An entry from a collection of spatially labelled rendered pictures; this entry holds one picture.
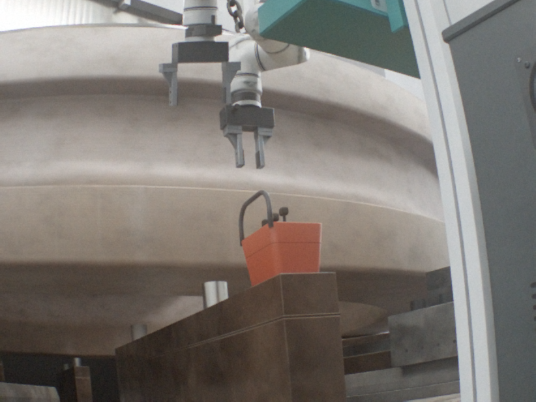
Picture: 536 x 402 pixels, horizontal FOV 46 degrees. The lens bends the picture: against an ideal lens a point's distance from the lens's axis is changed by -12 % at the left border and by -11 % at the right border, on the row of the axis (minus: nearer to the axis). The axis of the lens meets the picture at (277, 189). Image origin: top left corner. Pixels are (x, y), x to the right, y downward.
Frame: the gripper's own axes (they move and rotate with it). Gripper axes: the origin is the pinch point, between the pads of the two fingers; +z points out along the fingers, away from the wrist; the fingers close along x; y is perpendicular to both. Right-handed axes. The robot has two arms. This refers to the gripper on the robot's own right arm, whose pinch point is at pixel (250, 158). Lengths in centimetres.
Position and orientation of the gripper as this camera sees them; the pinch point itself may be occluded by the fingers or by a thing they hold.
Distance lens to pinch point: 175.7
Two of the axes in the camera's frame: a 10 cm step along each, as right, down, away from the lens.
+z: 0.9, 9.5, -2.9
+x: 9.2, 0.4, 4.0
